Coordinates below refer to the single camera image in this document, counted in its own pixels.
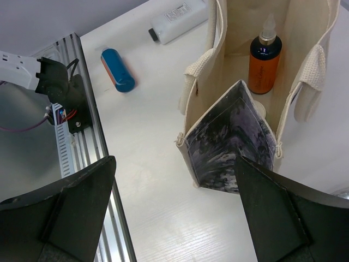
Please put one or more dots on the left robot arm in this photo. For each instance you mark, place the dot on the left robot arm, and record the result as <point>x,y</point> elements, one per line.
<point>41,75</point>

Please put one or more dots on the beige canvas tote bag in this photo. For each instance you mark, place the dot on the beige canvas tote bag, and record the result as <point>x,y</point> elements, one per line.
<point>221,119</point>

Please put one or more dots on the white bottle black cap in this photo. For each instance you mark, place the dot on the white bottle black cap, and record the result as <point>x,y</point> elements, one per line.
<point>178,19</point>

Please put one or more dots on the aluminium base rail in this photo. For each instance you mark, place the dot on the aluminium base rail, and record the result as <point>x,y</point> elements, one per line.
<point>88,146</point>

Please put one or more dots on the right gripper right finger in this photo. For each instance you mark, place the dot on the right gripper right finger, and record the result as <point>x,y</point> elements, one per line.
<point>289,221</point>

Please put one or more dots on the white slotted cable duct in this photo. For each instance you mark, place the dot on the white slotted cable duct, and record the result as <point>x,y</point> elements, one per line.
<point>63,141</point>

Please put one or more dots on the blue orange lying bottle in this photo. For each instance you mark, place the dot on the blue orange lying bottle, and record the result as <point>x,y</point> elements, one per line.
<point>117,70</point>

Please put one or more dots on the orange blue spray bottle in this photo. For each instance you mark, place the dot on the orange blue spray bottle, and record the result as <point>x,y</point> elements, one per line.
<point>265,52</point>

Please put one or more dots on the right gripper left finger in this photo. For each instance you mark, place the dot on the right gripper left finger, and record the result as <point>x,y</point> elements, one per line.
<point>61,221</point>

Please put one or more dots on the green jar beige lid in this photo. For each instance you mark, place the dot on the green jar beige lid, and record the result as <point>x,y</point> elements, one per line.
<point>260,108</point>

